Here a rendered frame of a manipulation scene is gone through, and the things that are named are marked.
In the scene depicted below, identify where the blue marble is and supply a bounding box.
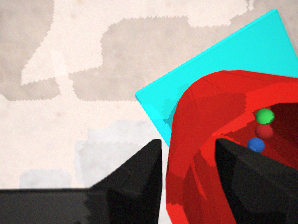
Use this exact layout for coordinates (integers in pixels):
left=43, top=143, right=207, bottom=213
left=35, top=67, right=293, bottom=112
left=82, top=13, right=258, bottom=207
left=247, top=137, right=265, bottom=153

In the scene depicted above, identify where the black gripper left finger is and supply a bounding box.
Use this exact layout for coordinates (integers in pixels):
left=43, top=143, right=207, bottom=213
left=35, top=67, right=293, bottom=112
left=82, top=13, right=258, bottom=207
left=0, top=139, right=163, bottom=224

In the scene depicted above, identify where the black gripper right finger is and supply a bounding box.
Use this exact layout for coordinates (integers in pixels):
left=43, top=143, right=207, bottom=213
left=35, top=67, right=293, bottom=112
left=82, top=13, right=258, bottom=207
left=214, top=138, right=298, bottom=224

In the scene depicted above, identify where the red cup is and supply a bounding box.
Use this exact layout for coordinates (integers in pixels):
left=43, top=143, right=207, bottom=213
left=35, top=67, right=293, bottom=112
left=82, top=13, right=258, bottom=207
left=165, top=70, right=298, bottom=224

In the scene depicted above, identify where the green marble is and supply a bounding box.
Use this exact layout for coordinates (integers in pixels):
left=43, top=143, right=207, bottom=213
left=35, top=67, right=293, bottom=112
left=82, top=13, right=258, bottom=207
left=256, top=109, right=274, bottom=125

